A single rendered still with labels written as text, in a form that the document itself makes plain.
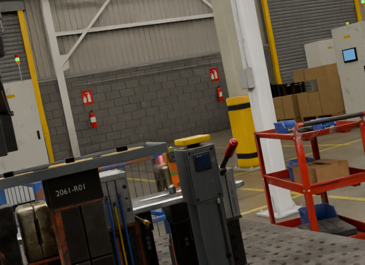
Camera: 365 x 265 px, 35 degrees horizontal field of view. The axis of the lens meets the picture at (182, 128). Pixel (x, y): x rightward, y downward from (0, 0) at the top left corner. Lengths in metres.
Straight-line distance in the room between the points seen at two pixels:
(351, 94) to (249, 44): 6.64
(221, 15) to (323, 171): 5.36
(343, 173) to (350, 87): 8.22
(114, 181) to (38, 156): 8.24
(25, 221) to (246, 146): 7.36
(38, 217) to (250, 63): 4.23
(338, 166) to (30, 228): 2.60
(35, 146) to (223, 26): 3.54
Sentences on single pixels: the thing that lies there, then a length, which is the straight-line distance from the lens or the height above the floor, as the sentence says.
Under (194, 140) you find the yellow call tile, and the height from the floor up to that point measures 1.15.
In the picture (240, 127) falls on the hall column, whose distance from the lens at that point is 8.52.
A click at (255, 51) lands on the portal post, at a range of 5.35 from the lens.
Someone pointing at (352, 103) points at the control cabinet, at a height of 0.48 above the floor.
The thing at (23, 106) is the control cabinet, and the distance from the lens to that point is 9.48.
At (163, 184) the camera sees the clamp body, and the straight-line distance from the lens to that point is 1.69.
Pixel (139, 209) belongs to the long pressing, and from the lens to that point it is 1.41.
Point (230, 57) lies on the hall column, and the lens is 8.53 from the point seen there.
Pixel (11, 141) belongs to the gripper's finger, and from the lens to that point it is 1.16.
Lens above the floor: 1.24
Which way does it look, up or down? 3 degrees down
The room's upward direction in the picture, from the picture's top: 11 degrees counter-clockwise
